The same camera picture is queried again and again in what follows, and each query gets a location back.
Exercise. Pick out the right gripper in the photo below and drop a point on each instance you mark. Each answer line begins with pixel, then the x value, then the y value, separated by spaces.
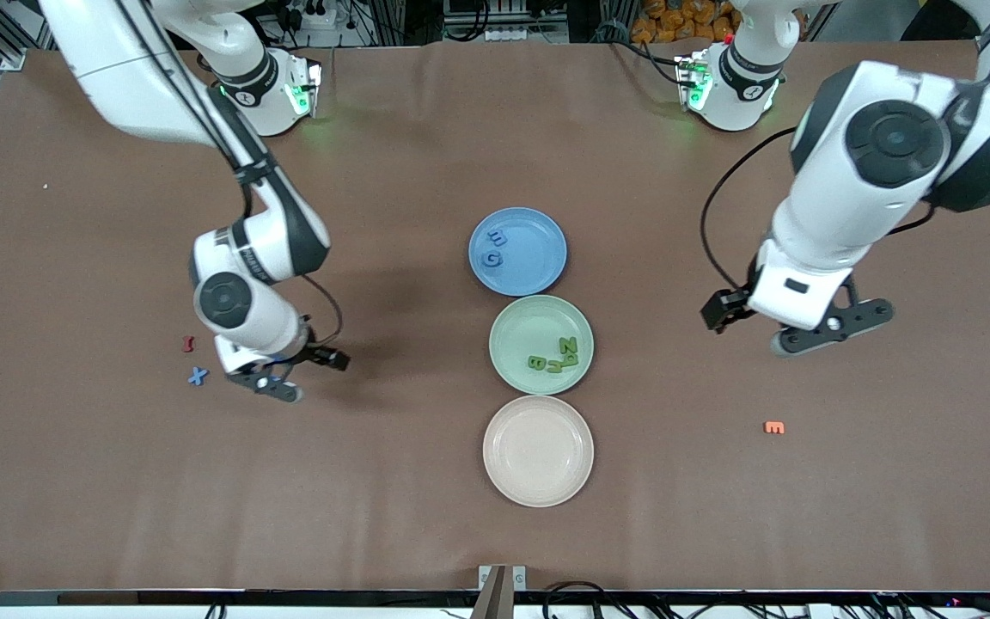
pixel 320 354

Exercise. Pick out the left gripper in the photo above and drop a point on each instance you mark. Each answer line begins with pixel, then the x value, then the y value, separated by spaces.
pixel 725 307

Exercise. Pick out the green foam capital letter N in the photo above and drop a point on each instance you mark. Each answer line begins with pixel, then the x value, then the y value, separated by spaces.
pixel 569 345

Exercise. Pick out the green foam lowercase letter n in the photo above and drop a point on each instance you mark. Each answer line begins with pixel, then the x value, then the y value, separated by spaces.
pixel 553 370

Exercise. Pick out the blue foam letter G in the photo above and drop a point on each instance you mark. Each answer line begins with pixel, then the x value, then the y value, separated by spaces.
pixel 484 258

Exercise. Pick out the green foam capital letter B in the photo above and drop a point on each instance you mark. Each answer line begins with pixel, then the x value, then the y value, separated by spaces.
pixel 537 364

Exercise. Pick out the blue foam letter E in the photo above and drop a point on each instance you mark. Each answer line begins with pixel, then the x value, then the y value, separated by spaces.
pixel 499 235

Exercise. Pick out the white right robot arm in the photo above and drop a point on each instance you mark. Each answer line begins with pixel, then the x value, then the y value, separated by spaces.
pixel 117 60

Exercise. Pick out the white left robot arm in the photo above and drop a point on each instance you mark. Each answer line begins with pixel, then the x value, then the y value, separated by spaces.
pixel 895 137

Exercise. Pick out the orange foam letter E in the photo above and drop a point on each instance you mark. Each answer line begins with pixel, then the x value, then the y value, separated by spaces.
pixel 774 423

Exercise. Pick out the blue foam letter X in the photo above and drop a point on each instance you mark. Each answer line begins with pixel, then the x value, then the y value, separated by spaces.
pixel 197 376

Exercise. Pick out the mint green round plate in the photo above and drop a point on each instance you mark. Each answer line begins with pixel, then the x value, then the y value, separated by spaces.
pixel 521 331

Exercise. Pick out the blue round plate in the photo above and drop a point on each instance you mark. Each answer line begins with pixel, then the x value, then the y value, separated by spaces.
pixel 534 258

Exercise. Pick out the beige round plate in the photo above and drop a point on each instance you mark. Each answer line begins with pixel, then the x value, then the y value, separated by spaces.
pixel 538 451

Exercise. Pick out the pile of orange fruits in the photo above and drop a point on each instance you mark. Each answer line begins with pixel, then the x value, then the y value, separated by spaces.
pixel 675 17

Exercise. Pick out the short white power strip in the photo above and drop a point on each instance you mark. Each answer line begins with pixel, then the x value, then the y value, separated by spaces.
pixel 314 15

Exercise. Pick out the long white power strip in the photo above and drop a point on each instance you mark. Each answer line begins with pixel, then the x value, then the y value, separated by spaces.
pixel 512 34

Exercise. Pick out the black table edge rail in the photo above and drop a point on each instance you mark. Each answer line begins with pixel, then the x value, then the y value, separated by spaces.
pixel 289 597

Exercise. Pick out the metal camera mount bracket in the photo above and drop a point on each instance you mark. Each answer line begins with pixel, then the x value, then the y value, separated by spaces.
pixel 495 593

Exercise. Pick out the aluminium frame profile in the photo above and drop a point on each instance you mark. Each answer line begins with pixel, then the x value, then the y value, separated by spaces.
pixel 14 58

